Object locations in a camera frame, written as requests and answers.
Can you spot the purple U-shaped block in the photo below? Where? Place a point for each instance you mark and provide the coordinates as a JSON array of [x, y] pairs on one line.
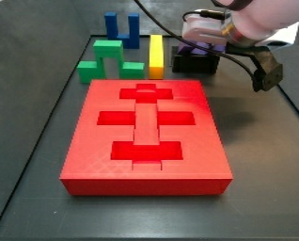
[[187, 49]]

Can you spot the blue U-shaped block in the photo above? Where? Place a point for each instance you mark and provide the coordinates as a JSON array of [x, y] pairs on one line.
[[123, 29]]

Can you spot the yellow long block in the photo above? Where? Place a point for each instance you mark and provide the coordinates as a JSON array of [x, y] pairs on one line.
[[157, 58]]

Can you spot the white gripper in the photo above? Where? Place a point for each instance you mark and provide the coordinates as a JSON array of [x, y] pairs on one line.
[[202, 29]]

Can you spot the green zigzag block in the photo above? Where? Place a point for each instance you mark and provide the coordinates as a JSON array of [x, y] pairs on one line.
[[109, 60]]

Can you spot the red puzzle board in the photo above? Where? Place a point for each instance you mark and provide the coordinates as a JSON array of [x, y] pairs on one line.
[[146, 141]]

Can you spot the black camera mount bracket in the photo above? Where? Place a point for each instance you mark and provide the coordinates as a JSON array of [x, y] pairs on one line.
[[269, 73]]

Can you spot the black angled fixture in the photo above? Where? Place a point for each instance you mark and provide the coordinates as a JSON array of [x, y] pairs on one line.
[[191, 63]]

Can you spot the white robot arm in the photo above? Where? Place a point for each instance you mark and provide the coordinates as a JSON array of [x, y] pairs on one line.
[[249, 23]]

